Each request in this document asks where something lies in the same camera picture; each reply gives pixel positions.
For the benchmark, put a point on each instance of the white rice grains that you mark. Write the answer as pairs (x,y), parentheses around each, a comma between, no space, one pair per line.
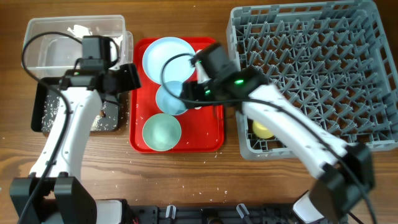
(49,110)

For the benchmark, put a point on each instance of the light blue bowl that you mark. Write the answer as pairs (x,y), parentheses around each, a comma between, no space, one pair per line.
(166,102)

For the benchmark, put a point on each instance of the black waste tray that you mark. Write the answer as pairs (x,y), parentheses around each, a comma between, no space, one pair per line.
(41,92)

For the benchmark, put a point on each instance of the clear plastic waste bin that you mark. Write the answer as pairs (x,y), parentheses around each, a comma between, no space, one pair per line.
(52,55)

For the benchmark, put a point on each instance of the white crumpled paper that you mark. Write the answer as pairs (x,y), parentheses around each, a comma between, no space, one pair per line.
(79,31)

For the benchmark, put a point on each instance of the brown carrot piece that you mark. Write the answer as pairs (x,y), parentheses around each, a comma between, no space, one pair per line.
(102,114)

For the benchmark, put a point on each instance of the light green bowl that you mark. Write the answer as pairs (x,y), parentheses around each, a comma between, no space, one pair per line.
(161,132)

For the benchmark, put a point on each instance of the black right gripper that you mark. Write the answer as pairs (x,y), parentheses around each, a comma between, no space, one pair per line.
(194,91)

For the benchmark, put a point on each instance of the yellow plastic cup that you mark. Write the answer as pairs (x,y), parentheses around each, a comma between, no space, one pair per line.
(261,131)

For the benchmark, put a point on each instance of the large light blue plate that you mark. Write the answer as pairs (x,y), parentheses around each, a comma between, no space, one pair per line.
(160,51)

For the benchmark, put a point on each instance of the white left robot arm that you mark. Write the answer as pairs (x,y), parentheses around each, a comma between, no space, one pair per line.
(52,192)

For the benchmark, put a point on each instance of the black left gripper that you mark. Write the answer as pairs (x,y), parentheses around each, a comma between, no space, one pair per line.
(133,81)

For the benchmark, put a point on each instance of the grey dishwasher rack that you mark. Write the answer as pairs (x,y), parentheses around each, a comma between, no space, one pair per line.
(330,59)

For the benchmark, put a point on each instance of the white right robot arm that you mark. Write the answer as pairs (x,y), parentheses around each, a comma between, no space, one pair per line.
(344,173)

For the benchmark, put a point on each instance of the red serving tray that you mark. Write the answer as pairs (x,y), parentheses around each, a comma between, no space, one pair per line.
(202,130)

